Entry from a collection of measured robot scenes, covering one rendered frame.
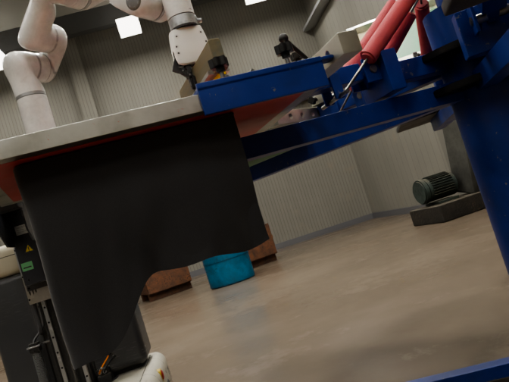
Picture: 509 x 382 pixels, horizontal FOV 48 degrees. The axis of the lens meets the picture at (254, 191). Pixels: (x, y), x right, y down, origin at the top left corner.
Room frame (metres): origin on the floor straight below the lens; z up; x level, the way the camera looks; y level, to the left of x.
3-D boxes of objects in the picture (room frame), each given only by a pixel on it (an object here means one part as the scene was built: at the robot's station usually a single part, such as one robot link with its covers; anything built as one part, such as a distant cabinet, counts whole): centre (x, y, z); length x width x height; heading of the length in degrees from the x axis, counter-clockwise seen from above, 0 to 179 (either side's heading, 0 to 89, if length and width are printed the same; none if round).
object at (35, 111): (1.82, 0.60, 1.21); 0.16 x 0.13 x 0.15; 7
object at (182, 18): (1.51, 0.04, 1.26); 0.09 x 0.07 x 0.03; 108
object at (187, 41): (1.50, 0.05, 1.20); 0.10 x 0.08 x 0.11; 108
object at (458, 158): (7.46, -2.41, 0.76); 0.91 x 0.90 x 1.53; 97
